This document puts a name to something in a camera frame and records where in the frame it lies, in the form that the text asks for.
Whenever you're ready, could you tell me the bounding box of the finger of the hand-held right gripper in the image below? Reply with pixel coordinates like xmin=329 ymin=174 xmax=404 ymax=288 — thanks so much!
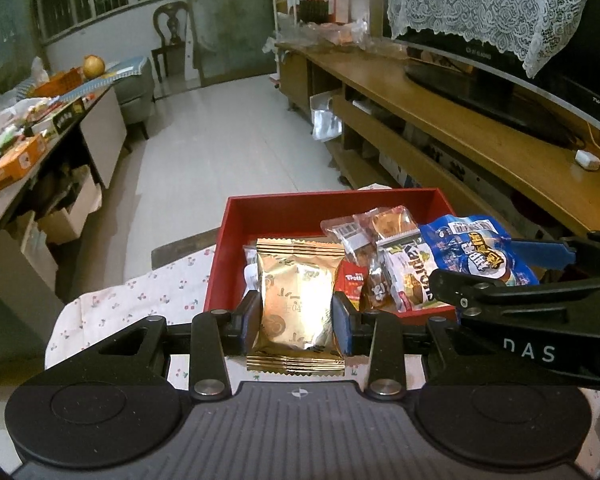
xmin=510 ymin=231 xmax=600 ymax=277
xmin=427 ymin=268 xmax=600 ymax=327

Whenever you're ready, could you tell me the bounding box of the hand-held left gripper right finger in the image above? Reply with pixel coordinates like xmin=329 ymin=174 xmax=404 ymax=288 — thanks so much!
xmin=332 ymin=293 xmax=481 ymax=402

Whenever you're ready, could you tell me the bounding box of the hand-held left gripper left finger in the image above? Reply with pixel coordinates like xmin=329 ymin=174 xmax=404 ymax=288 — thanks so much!
xmin=92 ymin=290 xmax=265 ymax=402

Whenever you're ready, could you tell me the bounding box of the blue white printed snack packet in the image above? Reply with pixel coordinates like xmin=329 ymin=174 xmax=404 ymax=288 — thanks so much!
xmin=419 ymin=214 xmax=541 ymax=289

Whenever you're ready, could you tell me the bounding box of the gold foil snack packet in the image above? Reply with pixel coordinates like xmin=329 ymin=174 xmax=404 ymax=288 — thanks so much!
xmin=245 ymin=237 xmax=347 ymax=377

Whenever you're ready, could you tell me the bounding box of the red cardboard box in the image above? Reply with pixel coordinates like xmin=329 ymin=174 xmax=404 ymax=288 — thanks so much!
xmin=203 ymin=187 xmax=459 ymax=324

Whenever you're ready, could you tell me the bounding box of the small red snack packet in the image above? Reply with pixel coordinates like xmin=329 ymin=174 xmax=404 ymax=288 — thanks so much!
xmin=335 ymin=259 xmax=371 ymax=307

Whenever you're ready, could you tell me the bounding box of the clear packet with dark snack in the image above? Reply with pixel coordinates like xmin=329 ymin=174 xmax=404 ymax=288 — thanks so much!
xmin=364 ymin=259 xmax=397 ymax=309

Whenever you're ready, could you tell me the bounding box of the white green wafer packet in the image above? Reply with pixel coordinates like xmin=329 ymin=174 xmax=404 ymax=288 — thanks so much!
xmin=379 ymin=239 xmax=439 ymax=312

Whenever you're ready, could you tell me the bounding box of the clear packet with barcode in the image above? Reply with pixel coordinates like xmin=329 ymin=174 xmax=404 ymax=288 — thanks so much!
xmin=320 ymin=215 xmax=382 ymax=267

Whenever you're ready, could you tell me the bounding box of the white power adapter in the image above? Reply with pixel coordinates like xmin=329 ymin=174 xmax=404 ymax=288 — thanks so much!
xmin=574 ymin=149 xmax=600 ymax=172

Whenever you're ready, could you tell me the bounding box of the floral white cloth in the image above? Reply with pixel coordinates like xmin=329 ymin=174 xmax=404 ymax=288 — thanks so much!
xmin=44 ymin=246 xmax=600 ymax=478

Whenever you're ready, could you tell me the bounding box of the clear packet with brown pastry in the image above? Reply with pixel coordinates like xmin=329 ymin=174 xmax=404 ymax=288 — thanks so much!
xmin=354 ymin=205 xmax=422 ymax=247

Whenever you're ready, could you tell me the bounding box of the wooden television stand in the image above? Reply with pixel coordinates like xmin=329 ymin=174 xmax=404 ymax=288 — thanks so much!
xmin=274 ymin=41 xmax=600 ymax=242

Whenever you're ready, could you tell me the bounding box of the black curved television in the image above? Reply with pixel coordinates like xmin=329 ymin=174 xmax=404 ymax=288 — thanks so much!
xmin=384 ymin=0 xmax=600 ymax=150

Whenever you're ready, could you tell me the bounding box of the white plastic bag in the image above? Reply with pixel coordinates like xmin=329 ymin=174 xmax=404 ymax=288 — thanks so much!
xmin=311 ymin=106 xmax=344 ymax=142

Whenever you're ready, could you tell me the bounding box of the white open storage box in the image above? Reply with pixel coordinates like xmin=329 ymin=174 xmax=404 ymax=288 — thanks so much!
xmin=36 ymin=164 xmax=104 ymax=247

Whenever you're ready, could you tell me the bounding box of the white storage bin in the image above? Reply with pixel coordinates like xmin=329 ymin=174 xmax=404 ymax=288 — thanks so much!
xmin=0 ymin=209 xmax=59 ymax=322

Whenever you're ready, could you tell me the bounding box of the grey sofa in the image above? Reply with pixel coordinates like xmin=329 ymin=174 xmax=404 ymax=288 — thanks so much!
xmin=111 ymin=56 xmax=156 ymax=139

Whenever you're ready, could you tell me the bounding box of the white lace cloth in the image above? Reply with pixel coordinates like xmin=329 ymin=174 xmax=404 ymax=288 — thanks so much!
xmin=384 ymin=0 xmax=599 ymax=80

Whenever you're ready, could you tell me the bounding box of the dark printed snack box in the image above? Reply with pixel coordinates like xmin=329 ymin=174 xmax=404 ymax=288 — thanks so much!
xmin=51 ymin=96 xmax=87 ymax=134

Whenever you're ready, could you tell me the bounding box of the orange cardboard box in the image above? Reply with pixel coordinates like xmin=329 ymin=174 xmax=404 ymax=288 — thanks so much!
xmin=0 ymin=134 xmax=49 ymax=197

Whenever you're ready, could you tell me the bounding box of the clear plastic bags pile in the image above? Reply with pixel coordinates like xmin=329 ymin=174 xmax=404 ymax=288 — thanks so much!
xmin=264 ymin=19 xmax=372 ymax=55

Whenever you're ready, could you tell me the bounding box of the dark wooden chair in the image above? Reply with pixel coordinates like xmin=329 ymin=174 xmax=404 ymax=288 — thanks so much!
xmin=151 ymin=2 xmax=192 ymax=82

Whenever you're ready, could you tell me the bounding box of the yellow pomelo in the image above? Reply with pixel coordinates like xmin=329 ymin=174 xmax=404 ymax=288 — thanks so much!
xmin=83 ymin=54 xmax=106 ymax=80

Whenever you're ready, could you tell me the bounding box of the glass sliding door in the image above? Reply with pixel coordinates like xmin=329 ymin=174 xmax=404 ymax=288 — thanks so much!
xmin=184 ymin=0 xmax=277 ymax=87

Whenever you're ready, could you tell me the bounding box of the orange plastic basket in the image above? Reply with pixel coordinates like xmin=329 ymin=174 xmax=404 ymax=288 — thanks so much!
xmin=26 ymin=67 xmax=87 ymax=99

